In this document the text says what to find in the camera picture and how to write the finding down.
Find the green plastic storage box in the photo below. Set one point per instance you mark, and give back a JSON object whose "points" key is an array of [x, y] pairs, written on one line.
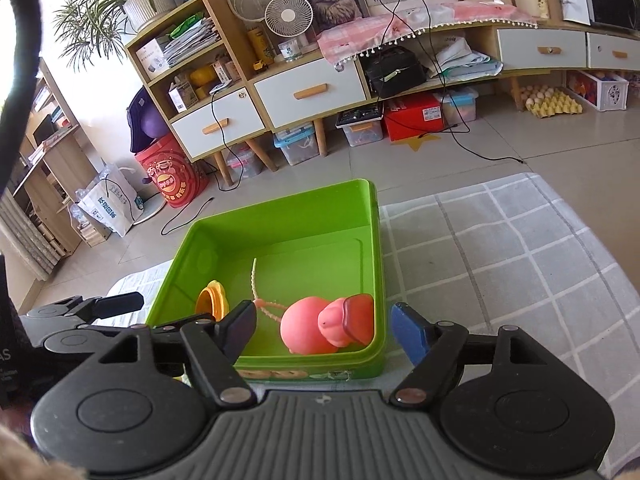
{"points": [[323, 243]]}

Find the clear blue-lid storage bin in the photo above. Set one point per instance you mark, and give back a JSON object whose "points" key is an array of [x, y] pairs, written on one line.
{"points": [[298, 144]]}

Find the potted green plant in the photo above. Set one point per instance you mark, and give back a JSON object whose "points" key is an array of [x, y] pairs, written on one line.
{"points": [[91, 29]]}

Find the yellow toy cup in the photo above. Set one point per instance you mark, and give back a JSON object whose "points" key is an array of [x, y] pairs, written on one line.
{"points": [[213, 300]]}

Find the grey checked table cloth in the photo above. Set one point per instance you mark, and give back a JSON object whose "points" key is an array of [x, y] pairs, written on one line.
{"points": [[507, 252]]}

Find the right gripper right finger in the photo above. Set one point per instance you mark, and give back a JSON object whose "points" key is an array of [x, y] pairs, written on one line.
{"points": [[412, 332]]}

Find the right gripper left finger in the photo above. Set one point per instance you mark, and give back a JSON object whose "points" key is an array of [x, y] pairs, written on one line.
{"points": [[235, 330]]}

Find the pink toy pig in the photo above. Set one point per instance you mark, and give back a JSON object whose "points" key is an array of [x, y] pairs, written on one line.
{"points": [[314, 325]]}

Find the red printed bucket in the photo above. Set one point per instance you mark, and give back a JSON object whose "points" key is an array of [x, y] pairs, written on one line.
{"points": [[179, 180]]}

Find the white desk fan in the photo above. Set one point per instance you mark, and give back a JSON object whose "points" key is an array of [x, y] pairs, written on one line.
{"points": [[290, 19]]}

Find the wooden tv cabinet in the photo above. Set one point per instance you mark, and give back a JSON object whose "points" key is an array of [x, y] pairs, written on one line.
{"points": [[286, 95]]}

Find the pink checked cloth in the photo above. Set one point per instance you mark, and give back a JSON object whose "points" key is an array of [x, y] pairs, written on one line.
{"points": [[359, 38]]}

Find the wooden desk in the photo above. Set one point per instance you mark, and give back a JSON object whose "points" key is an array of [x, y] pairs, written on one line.
{"points": [[40, 215]]}

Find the black bag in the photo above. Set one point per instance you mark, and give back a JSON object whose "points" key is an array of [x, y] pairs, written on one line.
{"points": [[393, 70]]}

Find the white paper shopping bag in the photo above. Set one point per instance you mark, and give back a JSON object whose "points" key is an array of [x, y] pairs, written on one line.
{"points": [[111, 200]]}

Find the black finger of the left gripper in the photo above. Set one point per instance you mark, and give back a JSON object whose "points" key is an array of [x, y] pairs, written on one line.
{"points": [[108, 307]]}

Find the white toy box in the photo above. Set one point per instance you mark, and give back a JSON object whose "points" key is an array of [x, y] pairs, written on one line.
{"points": [[606, 92]]}

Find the yellow egg tray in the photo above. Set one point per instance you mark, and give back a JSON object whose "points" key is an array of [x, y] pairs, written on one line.
{"points": [[545, 101]]}

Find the red cardboard box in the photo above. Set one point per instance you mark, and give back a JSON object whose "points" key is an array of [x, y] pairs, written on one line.
{"points": [[409, 116]]}

